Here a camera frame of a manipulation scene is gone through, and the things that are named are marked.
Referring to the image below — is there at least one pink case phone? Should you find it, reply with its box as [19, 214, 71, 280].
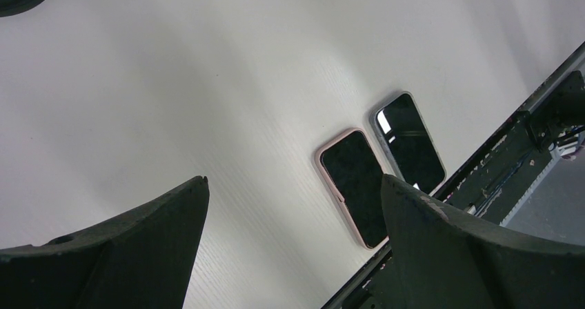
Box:
[315, 128, 388, 249]

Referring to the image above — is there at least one black mounting base plate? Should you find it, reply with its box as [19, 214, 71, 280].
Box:
[325, 46, 584, 308]

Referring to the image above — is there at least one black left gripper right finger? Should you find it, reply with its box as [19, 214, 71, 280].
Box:
[381, 175, 584, 308]

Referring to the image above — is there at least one clear case phone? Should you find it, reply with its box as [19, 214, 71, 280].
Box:
[368, 91, 446, 194]

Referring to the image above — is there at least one white slotted cable duct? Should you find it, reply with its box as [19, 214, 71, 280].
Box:
[500, 154, 584, 235]

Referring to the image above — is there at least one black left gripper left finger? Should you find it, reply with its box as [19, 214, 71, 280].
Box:
[1, 176, 210, 308]

